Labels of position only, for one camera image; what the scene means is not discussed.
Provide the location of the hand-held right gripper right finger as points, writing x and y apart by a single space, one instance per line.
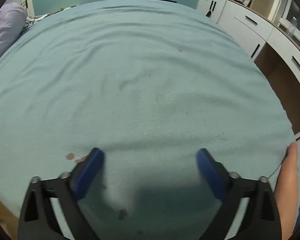
211 175

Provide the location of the wooden shelf unit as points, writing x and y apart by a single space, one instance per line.
263 0

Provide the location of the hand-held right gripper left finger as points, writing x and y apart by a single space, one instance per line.
88 172

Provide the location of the teal bed sheet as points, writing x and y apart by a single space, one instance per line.
140 80

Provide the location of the light purple quilt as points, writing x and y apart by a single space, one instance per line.
5 30

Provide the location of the white striped cloth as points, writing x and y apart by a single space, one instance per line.
36 19

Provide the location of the person's right bare foot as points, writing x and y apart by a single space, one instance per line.
287 185

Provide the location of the clear plastic bottle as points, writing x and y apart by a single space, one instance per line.
291 26

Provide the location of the white cabinet with drawers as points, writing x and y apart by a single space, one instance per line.
242 27

